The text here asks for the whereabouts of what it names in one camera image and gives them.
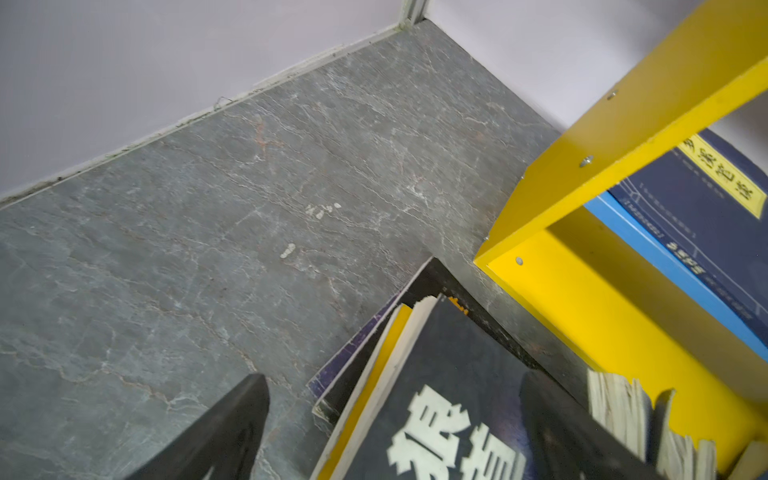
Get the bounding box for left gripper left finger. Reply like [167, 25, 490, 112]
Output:
[129, 373, 270, 479]

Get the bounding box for purple cover book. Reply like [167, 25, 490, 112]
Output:
[308, 257, 541, 426]

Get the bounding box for yellow wooden bookshelf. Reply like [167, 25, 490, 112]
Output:
[475, 1, 767, 472]

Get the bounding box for navy book yellow label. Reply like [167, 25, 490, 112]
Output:
[587, 129, 767, 358]

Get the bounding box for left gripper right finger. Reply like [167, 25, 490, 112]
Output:
[520, 370, 660, 479]

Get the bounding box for yellow cartoon cover book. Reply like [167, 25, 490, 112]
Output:
[310, 304, 412, 479]

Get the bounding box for black book white characters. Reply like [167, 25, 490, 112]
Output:
[331, 296, 540, 479]

